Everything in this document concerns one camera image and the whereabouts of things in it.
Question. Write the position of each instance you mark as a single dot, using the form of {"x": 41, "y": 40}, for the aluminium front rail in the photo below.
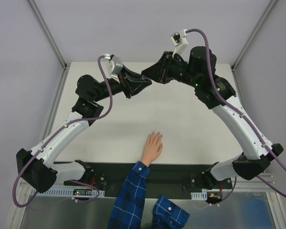
{"x": 255, "y": 184}

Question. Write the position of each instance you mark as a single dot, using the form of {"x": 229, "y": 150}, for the left aluminium frame post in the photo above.
{"x": 47, "y": 33}

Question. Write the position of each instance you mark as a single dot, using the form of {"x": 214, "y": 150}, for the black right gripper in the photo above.
{"x": 165, "y": 69}

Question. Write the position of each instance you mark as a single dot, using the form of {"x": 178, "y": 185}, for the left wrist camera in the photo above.
{"x": 114, "y": 66}

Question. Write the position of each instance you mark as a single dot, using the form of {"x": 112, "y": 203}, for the white cable duct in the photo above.
{"x": 72, "y": 192}
{"x": 199, "y": 195}

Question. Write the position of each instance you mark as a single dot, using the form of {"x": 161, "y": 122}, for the left white cable duct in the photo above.
{"x": 72, "y": 192}

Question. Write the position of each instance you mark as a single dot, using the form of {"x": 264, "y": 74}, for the blue plaid sleeve forearm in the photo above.
{"x": 128, "y": 208}

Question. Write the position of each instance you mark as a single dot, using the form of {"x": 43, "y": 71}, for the right white cable duct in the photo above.
{"x": 199, "y": 195}

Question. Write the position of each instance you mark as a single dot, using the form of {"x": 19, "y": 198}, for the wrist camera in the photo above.
{"x": 180, "y": 42}
{"x": 114, "y": 66}

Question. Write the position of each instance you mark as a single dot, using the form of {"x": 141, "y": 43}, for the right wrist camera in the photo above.
{"x": 180, "y": 42}

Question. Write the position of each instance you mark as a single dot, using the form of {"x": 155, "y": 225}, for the blue plaid shirt part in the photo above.
{"x": 167, "y": 215}

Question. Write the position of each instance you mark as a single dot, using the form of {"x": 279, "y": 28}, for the aluminium frame post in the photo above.
{"x": 254, "y": 33}
{"x": 47, "y": 33}

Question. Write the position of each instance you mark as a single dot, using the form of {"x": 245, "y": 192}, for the person's left hand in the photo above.
{"x": 152, "y": 149}

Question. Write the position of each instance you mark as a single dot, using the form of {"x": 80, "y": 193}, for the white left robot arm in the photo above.
{"x": 37, "y": 166}

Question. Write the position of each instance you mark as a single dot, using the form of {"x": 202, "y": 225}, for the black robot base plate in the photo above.
{"x": 173, "y": 181}

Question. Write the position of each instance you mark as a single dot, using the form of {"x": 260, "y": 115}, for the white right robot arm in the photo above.
{"x": 220, "y": 97}

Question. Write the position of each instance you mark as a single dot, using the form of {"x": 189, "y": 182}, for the right aluminium frame post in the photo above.
{"x": 254, "y": 33}

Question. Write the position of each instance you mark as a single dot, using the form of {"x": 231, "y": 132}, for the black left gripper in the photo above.
{"x": 126, "y": 85}

